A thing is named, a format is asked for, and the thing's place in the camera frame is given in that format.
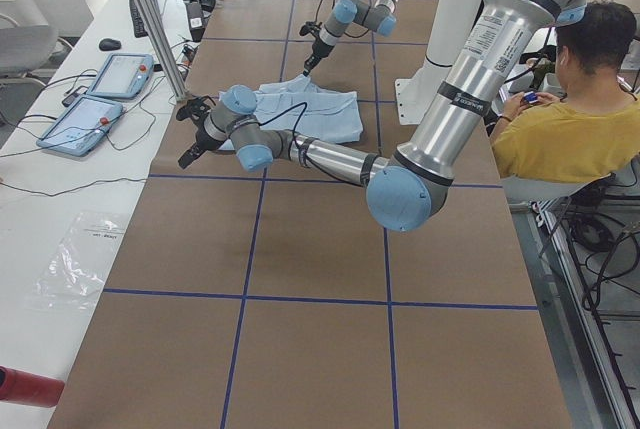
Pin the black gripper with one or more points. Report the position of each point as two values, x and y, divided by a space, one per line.
201 136
317 51

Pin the light blue button shirt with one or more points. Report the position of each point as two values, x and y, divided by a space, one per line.
330 115

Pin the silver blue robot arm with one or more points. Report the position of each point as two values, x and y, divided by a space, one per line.
446 104
378 18

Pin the far blue teach pendant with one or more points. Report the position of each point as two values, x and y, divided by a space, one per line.
122 76

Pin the blue teach pendant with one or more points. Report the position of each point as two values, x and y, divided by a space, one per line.
82 126
122 76

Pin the near blue teach pendant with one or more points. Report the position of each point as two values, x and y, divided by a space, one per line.
82 126

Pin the black box with label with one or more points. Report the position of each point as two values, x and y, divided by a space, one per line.
197 18

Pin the black computer mouse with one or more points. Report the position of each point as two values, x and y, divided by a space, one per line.
109 44

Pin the clear plastic bag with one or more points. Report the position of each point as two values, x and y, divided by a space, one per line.
76 274

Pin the grey office chair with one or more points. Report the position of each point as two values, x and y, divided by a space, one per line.
26 48

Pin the person in yellow shirt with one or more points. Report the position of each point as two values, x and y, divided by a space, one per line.
593 130

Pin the red bottle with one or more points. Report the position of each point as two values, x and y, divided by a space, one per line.
20 387

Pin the white camera pillar with base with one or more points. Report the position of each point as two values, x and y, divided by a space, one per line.
440 39

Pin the aluminium frame post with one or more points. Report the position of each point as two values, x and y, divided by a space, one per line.
153 24

